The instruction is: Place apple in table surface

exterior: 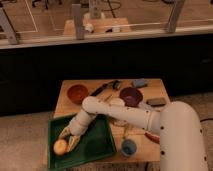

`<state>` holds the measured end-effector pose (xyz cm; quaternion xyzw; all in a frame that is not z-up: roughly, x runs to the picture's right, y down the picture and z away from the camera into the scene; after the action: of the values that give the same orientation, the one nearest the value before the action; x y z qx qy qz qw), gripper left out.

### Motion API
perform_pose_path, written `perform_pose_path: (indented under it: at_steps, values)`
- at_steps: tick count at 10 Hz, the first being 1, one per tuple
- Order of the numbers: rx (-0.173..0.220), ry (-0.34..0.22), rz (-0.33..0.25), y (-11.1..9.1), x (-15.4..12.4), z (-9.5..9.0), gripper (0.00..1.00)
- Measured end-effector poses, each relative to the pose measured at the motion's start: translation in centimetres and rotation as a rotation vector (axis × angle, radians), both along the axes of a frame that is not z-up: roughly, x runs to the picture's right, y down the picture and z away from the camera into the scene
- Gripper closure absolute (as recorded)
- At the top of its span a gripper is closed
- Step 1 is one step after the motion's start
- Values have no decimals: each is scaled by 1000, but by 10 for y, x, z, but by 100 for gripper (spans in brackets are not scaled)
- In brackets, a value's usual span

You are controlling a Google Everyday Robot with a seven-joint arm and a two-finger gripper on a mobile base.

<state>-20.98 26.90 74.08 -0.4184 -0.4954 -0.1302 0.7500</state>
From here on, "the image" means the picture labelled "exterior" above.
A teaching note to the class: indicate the black-handled knife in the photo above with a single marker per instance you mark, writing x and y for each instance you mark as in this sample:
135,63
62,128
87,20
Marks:
101,88

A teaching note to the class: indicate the blue cup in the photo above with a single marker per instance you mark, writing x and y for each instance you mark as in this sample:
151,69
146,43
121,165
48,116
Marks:
128,147

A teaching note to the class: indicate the brown-red bowl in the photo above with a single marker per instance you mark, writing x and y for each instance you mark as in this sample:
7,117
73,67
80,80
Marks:
77,93

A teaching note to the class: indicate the dark purple bowl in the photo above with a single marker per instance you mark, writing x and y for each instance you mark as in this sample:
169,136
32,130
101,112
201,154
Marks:
131,96

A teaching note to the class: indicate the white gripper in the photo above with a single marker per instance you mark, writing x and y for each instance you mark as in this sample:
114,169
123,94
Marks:
77,126

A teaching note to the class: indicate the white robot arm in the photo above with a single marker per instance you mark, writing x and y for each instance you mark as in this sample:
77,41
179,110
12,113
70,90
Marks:
182,146

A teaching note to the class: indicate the yellow apple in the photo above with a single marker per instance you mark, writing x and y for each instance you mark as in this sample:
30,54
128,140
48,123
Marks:
60,147

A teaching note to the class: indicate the blue-grey sponge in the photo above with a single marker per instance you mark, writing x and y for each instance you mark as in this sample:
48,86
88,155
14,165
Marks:
139,83

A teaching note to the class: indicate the white cup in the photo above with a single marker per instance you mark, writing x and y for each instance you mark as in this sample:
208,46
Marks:
117,101

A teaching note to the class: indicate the small dark object top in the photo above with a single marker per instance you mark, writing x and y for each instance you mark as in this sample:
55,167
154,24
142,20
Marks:
116,85

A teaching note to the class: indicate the grey rectangular block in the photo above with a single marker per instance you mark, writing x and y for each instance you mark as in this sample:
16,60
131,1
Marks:
156,102

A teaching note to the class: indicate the green plastic tray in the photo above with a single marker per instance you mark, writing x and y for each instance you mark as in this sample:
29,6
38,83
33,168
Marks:
96,144

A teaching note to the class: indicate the wooden background table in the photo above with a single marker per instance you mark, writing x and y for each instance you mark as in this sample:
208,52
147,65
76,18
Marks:
99,25

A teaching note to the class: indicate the red object at table edge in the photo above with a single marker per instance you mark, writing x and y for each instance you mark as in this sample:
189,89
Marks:
153,138

